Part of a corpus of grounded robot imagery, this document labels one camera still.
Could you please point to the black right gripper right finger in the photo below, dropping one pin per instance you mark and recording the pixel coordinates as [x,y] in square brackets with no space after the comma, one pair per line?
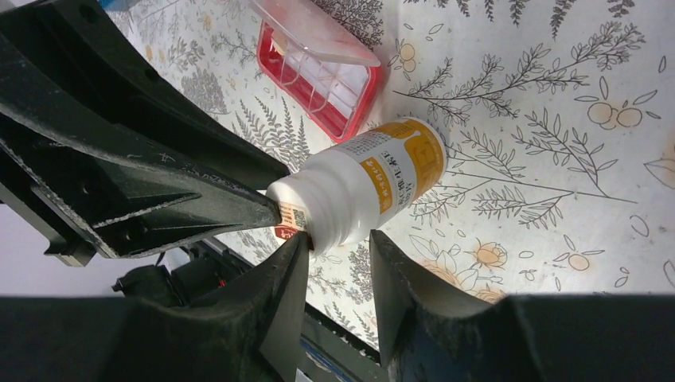
[430,330]

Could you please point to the floral patterned mat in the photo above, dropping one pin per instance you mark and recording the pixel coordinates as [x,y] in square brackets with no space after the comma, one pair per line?
[560,117]

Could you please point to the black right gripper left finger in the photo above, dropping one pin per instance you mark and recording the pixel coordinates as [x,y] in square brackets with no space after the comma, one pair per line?
[75,339]

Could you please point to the red pill organizer box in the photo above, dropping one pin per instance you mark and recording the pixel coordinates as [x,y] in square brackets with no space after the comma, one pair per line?
[331,75]

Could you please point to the white pill bottle orange label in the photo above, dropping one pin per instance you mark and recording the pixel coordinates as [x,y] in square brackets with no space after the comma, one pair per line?
[340,194]

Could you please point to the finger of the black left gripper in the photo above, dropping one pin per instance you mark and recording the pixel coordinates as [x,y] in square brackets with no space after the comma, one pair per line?
[94,187]
[78,47]

